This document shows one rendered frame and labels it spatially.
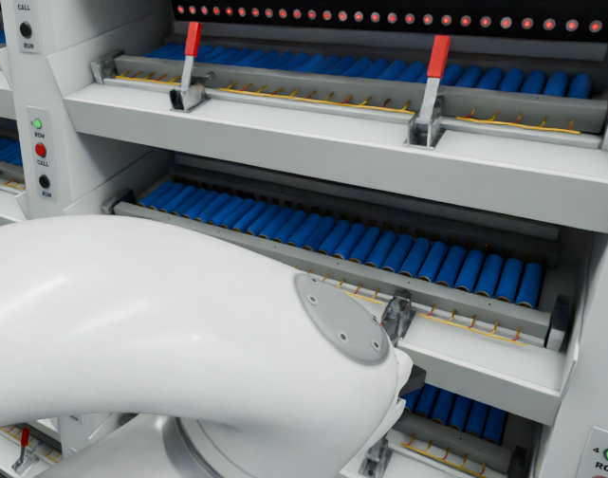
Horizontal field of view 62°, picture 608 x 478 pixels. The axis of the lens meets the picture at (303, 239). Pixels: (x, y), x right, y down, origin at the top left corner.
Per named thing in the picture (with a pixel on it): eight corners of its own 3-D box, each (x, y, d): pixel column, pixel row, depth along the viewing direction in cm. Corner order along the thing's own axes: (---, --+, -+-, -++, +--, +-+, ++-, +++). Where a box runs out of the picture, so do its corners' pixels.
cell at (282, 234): (308, 222, 67) (285, 251, 62) (296, 219, 67) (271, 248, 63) (307, 211, 66) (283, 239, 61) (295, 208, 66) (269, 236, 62)
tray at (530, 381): (552, 427, 46) (577, 360, 40) (87, 266, 71) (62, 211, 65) (574, 287, 60) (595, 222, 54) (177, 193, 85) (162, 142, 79)
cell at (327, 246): (340, 217, 64) (317, 247, 59) (352, 223, 63) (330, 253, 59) (337, 228, 65) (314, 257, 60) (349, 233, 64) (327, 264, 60)
